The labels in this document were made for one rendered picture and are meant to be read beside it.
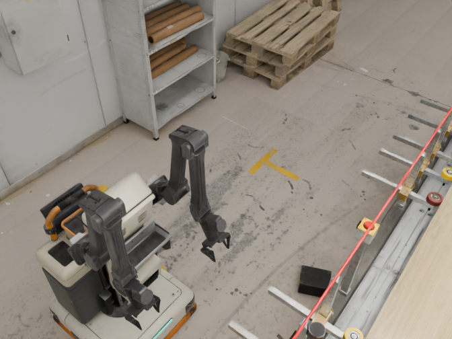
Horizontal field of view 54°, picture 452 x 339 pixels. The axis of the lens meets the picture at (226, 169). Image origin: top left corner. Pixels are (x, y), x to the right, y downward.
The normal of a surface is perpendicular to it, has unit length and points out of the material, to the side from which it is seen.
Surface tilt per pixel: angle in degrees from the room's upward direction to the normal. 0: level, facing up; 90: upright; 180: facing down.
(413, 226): 0
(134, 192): 42
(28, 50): 90
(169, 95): 0
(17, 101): 90
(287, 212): 0
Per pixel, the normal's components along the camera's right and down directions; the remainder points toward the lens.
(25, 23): 0.79, 0.44
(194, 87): 0.01, -0.72
